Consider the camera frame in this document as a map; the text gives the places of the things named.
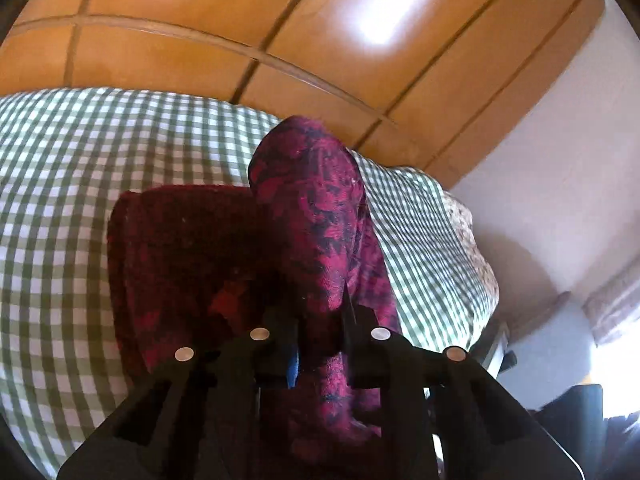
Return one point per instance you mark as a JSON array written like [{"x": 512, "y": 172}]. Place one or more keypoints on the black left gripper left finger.
[{"x": 167, "y": 429}]

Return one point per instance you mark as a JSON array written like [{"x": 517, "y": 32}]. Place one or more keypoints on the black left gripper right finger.
[{"x": 442, "y": 414}]

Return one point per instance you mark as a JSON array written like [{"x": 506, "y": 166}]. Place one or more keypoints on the red floral patterned sweater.
[{"x": 298, "y": 239}]

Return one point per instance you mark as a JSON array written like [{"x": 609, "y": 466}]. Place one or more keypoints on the patterned curtain at window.
[{"x": 614, "y": 307}]

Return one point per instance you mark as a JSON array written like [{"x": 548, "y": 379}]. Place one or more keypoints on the green white checkered bedsheet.
[{"x": 66, "y": 157}]

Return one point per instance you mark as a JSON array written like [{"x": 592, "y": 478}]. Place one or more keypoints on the wooden panelled wardrobe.
[{"x": 433, "y": 84}]

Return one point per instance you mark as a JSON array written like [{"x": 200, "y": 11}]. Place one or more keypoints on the dark chair by wall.
[{"x": 575, "y": 419}]

